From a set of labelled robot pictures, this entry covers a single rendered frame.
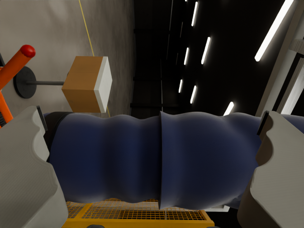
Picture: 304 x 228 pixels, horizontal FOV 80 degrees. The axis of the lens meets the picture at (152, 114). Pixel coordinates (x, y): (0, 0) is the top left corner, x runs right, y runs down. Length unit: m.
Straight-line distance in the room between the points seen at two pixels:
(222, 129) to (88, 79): 1.92
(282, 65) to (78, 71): 2.39
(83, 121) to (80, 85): 1.74
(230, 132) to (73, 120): 0.35
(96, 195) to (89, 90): 1.72
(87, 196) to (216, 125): 0.32
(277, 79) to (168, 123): 2.40
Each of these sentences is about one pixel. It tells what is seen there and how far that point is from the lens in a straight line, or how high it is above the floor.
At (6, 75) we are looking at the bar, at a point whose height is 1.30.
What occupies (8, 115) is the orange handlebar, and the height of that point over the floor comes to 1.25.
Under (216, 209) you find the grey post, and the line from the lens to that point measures 4.39.
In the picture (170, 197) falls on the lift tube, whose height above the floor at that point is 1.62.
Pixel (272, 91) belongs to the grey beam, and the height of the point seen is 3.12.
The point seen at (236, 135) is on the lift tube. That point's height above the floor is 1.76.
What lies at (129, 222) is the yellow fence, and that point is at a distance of 1.66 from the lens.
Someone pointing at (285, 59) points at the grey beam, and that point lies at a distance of 2.68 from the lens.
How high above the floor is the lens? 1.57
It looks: 1 degrees up
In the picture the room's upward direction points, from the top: 91 degrees clockwise
